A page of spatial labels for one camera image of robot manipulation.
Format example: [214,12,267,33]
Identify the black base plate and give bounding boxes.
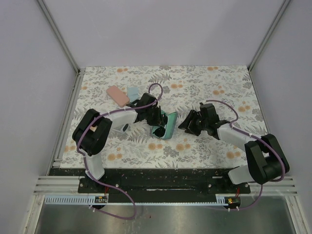
[78,168,252,203]

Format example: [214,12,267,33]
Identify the floral table mat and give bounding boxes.
[69,65,267,168]

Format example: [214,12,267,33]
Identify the left white cable duct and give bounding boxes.
[44,194,109,205]

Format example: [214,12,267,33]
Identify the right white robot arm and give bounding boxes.
[178,102,290,193]

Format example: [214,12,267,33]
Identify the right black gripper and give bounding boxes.
[178,110,209,137]

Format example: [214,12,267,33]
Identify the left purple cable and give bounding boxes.
[77,83,164,219]

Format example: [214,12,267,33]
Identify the white sunglasses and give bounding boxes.
[112,124,129,134]

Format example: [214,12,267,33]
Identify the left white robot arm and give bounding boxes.
[72,93,169,193]

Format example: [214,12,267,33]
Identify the blue cloth by pink case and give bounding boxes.
[127,87,139,102]

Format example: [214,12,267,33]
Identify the white cable duct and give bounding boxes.
[44,194,109,205]
[215,194,238,206]

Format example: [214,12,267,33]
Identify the right white cable duct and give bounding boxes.
[215,194,238,206]

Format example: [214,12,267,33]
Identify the pink glasses case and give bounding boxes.
[106,85,130,107]

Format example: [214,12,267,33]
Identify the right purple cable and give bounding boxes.
[206,99,286,212]

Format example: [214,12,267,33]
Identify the blue-grey glasses case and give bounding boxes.
[151,111,178,140]

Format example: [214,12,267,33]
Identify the black sunglasses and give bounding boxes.
[152,126,166,138]

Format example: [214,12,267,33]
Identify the purple cable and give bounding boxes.
[206,99,286,212]
[77,83,164,219]

